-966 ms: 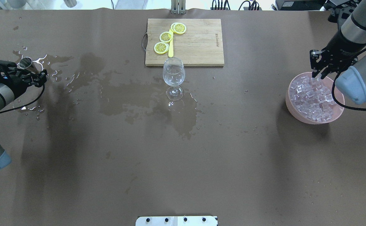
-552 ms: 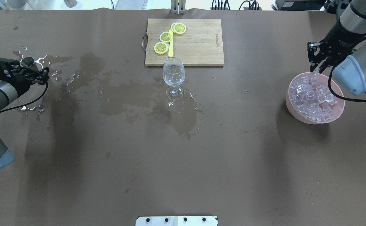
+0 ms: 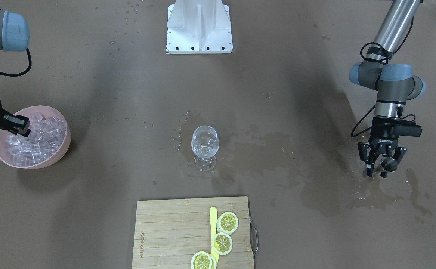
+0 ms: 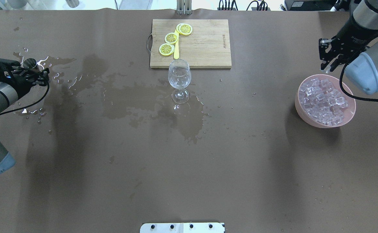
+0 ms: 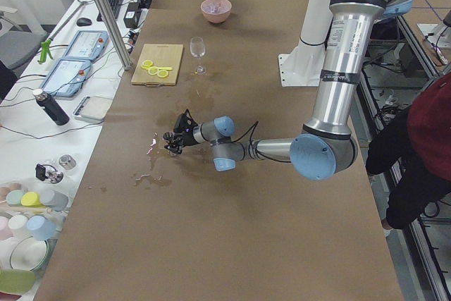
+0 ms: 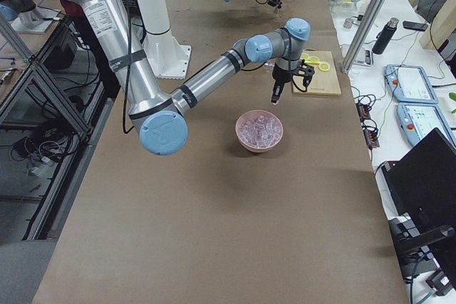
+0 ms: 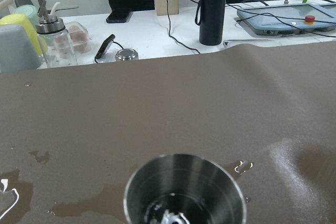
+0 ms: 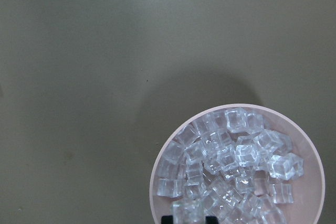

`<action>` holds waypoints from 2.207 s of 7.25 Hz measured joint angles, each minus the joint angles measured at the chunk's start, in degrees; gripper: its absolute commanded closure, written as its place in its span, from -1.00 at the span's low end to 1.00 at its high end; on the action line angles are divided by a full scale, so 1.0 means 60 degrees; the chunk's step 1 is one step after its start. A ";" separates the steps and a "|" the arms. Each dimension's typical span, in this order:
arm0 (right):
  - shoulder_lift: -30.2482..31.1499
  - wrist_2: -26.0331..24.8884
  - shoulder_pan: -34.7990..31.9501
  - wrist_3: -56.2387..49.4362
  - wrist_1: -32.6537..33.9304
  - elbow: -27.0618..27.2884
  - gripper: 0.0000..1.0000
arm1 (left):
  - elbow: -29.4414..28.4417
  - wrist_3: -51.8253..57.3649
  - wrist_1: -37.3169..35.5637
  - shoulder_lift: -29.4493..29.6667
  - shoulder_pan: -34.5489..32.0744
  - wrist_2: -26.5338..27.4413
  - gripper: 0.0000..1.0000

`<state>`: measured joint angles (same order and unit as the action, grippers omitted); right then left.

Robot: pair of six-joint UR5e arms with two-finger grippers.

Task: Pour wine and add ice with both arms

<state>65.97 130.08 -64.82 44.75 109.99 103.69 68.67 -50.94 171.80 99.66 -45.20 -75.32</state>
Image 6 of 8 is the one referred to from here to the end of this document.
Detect steel jigger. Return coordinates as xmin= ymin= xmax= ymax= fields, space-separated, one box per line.
xmin=274 ymin=0 xmax=282 ymax=14

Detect clear wine glass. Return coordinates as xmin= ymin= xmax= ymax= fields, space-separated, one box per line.
xmin=264 ymin=62 xmax=274 ymax=70

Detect lemon slice three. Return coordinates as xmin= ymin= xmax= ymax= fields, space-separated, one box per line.
xmin=318 ymin=62 xmax=331 ymax=71

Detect wooden cutting board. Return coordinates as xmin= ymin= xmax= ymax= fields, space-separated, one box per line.
xmin=291 ymin=50 xmax=341 ymax=96

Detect pink bowl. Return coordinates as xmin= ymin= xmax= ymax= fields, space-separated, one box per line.
xmin=235 ymin=110 xmax=284 ymax=153

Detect small steel cup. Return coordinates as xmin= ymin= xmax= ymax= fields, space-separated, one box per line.
xmin=343 ymin=18 xmax=355 ymax=30

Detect small digital scale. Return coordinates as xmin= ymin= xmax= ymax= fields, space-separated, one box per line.
xmin=353 ymin=48 xmax=373 ymax=66

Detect black water bottle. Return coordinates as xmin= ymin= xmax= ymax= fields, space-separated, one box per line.
xmin=372 ymin=17 xmax=399 ymax=55

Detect upper teach pendant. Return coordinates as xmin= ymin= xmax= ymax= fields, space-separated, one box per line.
xmin=384 ymin=64 xmax=438 ymax=104

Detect teach pendant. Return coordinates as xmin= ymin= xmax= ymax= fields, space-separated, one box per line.
xmin=396 ymin=103 xmax=455 ymax=147
xmin=384 ymin=64 xmax=438 ymax=104

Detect black smartphone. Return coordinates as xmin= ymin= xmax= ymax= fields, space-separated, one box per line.
xmin=403 ymin=21 xmax=428 ymax=32

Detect lower teach pendant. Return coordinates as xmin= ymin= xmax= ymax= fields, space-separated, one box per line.
xmin=396 ymin=103 xmax=455 ymax=147

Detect black monitor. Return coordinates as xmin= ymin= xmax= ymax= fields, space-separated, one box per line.
xmin=383 ymin=128 xmax=455 ymax=286

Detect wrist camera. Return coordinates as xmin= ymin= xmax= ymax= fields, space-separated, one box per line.
xmin=295 ymin=60 xmax=315 ymax=93

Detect white pedestal column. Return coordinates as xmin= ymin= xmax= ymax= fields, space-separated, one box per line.
xmin=137 ymin=0 xmax=192 ymax=79

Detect aluminium frame post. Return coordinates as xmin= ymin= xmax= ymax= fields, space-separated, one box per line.
xmin=341 ymin=0 xmax=385 ymax=74

